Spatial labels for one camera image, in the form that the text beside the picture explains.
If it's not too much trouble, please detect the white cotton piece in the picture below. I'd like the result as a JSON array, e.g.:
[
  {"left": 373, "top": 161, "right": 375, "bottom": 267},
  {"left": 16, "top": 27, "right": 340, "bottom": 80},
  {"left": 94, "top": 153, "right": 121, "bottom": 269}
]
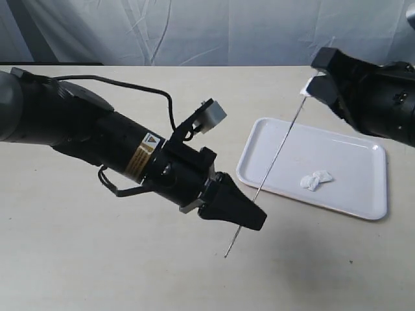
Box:
[
  {"left": 313, "top": 170, "right": 333, "bottom": 184},
  {"left": 300, "top": 175, "right": 320, "bottom": 192},
  {"left": 300, "top": 75, "right": 326, "bottom": 97}
]

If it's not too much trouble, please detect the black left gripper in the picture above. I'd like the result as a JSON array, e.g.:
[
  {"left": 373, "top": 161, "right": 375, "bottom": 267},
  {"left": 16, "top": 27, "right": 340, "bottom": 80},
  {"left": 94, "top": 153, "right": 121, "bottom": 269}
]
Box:
[{"left": 145, "top": 135, "right": 267, "bottom": 231}]

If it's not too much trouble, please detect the white plastic tray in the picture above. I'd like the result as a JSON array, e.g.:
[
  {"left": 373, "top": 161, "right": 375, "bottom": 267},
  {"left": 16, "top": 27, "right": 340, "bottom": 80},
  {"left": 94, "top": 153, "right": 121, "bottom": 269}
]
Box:
[{"left": 236, "top": 118, "right": 388, "bottom": 220}]

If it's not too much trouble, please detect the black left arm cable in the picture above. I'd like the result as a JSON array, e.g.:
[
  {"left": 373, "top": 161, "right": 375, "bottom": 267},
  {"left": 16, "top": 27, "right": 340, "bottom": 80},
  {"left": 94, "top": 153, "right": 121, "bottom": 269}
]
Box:
[{"left": 54, "top": 75, "right": 195, "bottom": 198}]

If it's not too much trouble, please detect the white backdrop curtain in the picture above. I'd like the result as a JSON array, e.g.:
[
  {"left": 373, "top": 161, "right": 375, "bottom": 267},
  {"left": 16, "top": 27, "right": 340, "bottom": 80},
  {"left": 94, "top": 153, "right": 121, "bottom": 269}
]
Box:
[{"left": 1, "top": 0, "right": 414, "bottom": 66}]

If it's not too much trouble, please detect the thin metal skewer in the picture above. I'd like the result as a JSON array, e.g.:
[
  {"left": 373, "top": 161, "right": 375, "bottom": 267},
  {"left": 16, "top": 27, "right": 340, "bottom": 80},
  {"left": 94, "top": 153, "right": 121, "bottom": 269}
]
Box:
[{"left": 223, "top": 96, "right": 307, "bottom": 259}]

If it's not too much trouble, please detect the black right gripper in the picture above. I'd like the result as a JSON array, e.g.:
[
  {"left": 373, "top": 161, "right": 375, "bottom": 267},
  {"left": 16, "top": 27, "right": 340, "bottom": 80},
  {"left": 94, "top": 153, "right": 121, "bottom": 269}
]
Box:
[{"left": 311, "top": 47, "right": 414, "bottom": 146}]

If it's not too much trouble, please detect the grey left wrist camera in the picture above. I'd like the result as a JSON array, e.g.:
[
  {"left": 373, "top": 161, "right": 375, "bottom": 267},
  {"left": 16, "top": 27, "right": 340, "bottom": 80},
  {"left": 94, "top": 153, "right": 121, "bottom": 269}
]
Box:
[{"left": 198, "top": 98, "right": 227, "bottom": 133}]

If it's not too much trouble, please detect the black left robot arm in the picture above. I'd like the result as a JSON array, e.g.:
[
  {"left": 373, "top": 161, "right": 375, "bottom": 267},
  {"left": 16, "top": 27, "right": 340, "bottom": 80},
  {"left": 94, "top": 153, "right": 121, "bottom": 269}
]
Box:
[{"left": 1, "top": 67, "right": 267, "bottom": 231}]

